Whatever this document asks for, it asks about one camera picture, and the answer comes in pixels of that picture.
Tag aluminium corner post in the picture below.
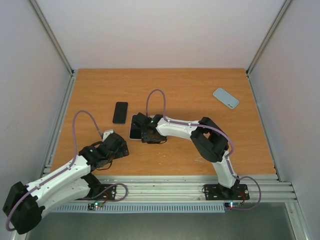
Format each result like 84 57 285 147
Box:
27 0 76 76
245 0 295 76

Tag grey slotted cable duct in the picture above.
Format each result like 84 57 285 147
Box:
54 202 225 214

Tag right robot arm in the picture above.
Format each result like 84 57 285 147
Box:
131 112 240 200

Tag lavender phone case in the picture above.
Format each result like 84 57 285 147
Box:
128 114 145 141

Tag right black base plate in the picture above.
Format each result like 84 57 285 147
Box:
202 184 250 201

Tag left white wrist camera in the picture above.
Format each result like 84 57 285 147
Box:
102 129 114 141

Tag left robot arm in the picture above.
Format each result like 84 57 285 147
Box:
2 130 129 235

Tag left aluminium corner post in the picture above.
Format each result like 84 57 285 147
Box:
27 0 76 76

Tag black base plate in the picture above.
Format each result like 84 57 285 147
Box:
202 184 250 201
95 184 117 201

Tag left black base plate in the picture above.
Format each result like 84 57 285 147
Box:
95 184 117 201

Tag aluminium front frame rails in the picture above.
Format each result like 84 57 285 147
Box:
97 174 298 203

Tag right aluminium corner post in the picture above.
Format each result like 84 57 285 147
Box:
245 0 295 76

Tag light blue phone case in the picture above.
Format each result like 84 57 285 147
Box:
212 87 240 109

